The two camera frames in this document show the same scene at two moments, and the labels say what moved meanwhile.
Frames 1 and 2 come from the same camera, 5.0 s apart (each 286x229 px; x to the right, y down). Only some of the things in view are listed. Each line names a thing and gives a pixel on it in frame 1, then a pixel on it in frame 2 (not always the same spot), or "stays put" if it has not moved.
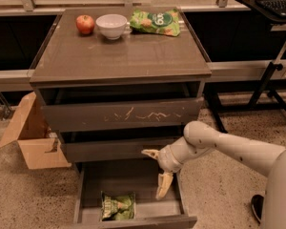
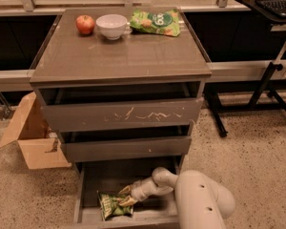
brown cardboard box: (40, 147) stays put
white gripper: (165, 159) to (138, 190)
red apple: (85, 24) stays put
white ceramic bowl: (112, 25) stays put
